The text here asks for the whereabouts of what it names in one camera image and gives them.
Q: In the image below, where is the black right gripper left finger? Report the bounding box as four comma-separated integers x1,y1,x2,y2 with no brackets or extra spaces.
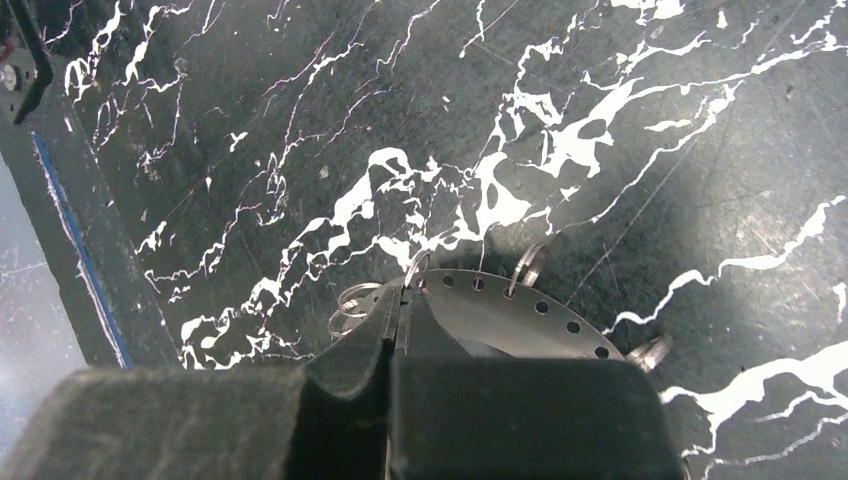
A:
1,287,401,479

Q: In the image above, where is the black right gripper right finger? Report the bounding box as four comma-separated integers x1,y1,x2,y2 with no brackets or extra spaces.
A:
390,293,686,479

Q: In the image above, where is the silver split keyring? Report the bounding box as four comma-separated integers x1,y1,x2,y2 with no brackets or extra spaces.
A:
625,333,673,373
402,250,431,290
505,242,545,298
327,282,383,340

